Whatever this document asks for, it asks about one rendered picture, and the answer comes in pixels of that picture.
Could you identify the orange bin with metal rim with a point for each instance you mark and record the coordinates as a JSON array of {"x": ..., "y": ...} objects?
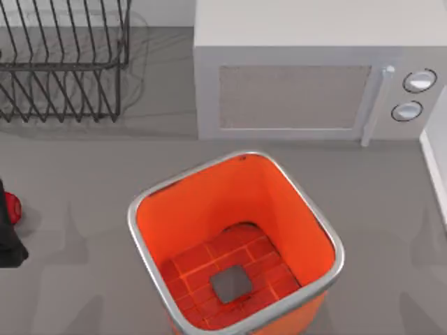
[{"x": 195, "y": 216}]

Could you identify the microwave oven door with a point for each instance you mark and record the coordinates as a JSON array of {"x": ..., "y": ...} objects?
[{"x": 293, "y": 97}]

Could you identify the pale microwave oven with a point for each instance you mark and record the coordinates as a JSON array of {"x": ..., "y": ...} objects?
[{"x": 279, "y": 31}]

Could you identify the small microwave knob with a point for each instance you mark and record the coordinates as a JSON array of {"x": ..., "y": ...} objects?
[{"x": 406, "y": 111}]

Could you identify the red round object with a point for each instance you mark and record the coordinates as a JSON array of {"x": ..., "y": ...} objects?
[{"x": 14, "y": 208}]

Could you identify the large microwave knob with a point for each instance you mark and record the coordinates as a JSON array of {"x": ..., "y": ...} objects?
[{"x": 419, "y": 80}]

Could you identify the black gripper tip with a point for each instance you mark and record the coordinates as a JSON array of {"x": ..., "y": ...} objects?
[{"x": 8, "y": 240}]

